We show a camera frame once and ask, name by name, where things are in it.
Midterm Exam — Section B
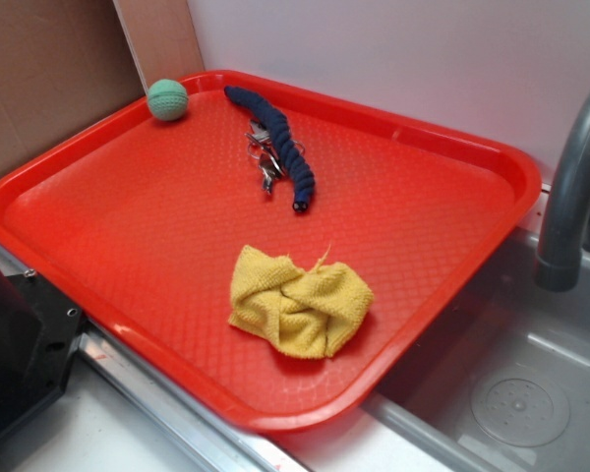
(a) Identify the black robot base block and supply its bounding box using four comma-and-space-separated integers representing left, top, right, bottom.
0, 270, 83, 442

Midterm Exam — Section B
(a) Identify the green crocheted ball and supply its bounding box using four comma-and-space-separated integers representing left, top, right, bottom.
147, 79, 189, 121

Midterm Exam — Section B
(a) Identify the grey plastic sink basin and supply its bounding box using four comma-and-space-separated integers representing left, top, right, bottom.
279, 230, 590, 471

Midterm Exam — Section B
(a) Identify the yellow crumpled cloth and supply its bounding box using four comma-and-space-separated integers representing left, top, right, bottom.
228, 246, 374, 360

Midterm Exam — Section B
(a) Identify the brown cardboard panel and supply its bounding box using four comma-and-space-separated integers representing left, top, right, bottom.
0, 1, 204, 178

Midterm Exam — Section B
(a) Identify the red plastic tray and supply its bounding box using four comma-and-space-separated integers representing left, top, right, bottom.
0, 72, 541, 433

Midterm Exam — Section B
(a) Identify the silver key bunch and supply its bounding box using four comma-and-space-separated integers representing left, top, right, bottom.
246, 115, 316, 211

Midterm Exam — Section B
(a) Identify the dark blue fabric strap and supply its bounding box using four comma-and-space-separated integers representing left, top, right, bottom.
223, 85, 317, 214

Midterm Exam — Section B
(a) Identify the grey sink faucet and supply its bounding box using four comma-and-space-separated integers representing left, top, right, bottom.
534, 93, 590, 292

